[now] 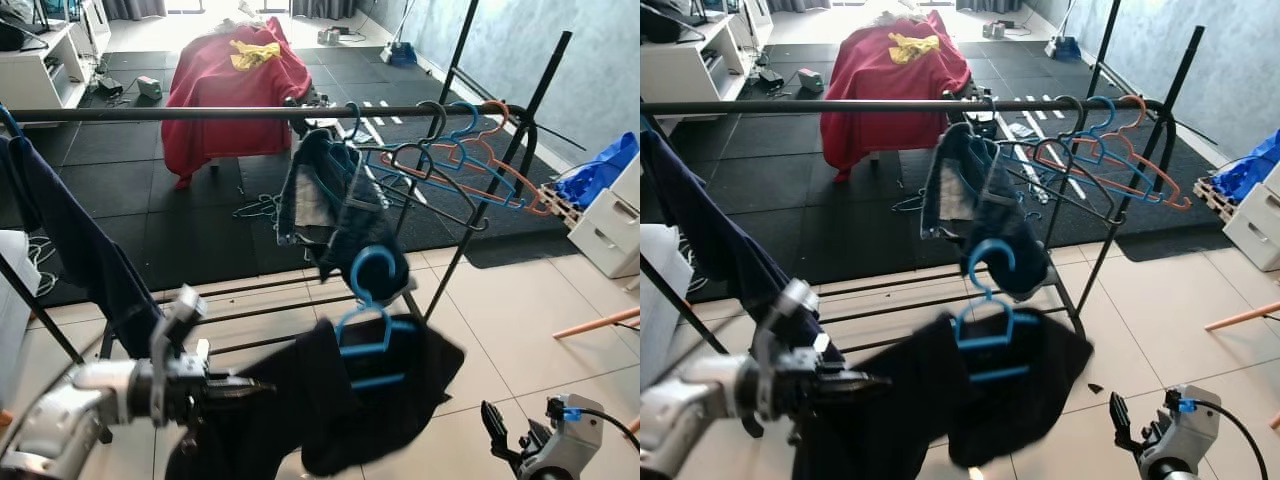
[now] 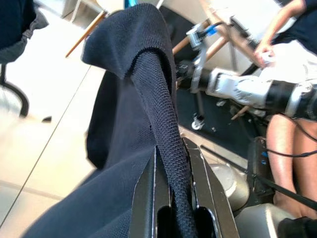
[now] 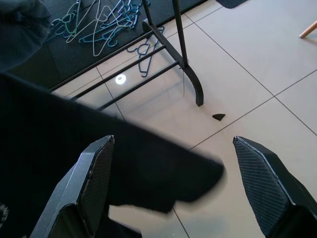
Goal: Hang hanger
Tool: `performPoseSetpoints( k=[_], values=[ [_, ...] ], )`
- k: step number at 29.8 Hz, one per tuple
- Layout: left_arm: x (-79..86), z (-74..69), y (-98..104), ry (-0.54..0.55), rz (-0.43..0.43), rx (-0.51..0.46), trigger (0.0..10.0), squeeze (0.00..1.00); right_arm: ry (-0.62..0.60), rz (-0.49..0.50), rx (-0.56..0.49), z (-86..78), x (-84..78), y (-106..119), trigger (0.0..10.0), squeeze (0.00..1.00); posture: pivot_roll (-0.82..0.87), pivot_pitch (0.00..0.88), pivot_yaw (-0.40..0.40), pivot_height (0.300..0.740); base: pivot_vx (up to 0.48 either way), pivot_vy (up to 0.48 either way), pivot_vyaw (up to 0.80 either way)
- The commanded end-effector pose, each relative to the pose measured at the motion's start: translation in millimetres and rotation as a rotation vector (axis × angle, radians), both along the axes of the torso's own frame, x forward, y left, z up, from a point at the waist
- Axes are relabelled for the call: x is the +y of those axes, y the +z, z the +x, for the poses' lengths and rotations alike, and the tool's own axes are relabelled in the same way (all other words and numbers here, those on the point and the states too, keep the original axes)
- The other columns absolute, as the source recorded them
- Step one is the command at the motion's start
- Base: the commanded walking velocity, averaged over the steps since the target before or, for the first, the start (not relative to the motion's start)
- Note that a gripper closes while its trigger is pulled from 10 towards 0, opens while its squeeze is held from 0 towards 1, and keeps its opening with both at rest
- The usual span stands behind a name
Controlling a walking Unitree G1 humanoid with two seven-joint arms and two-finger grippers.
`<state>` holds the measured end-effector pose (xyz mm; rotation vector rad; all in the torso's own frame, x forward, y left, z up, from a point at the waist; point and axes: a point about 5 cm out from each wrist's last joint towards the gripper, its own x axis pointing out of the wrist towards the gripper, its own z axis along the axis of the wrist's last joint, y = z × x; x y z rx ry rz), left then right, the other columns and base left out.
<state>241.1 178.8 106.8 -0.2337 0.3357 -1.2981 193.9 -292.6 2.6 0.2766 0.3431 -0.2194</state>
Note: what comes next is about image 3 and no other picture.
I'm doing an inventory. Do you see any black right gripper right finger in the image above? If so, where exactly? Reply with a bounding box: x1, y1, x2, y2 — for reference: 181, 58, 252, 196
232, 135, 317, 238

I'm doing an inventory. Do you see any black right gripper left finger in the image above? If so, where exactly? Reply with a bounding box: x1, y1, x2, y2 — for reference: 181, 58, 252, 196
29, 135, 115, 238

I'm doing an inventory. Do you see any dark navy garment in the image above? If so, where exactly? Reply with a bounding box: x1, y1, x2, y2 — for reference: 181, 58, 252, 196
0, 73, 225, 238

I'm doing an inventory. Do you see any dark blue plastic hanger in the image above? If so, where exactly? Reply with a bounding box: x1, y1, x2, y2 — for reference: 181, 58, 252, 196
126, 26, 165, 78

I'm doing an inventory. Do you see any teal plastic hanger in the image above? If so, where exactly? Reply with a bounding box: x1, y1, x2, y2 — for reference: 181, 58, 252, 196
53, 13, 84, 38

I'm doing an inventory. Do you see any black metal clothes rack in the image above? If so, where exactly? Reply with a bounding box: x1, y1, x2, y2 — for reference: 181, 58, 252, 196
49, 0, 205, 111

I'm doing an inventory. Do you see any large black floor mat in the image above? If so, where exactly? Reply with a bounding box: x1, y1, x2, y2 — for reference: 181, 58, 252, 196
7, 0, 218, 90

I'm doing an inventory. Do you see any white chair with wooden legs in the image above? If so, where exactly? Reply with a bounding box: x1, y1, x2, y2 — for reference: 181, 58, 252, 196
299, 20, 317, 39

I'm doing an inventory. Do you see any dark grey cloth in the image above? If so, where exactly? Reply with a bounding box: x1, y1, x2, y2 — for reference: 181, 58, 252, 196
0, 0, 53, 74

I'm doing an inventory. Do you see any dark floor mat piece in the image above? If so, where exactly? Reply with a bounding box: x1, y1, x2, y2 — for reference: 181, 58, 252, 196
216, 0, 246, 9

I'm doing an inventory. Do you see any white wire hanger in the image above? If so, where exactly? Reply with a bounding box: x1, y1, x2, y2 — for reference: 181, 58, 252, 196
66, 0, 118, 58

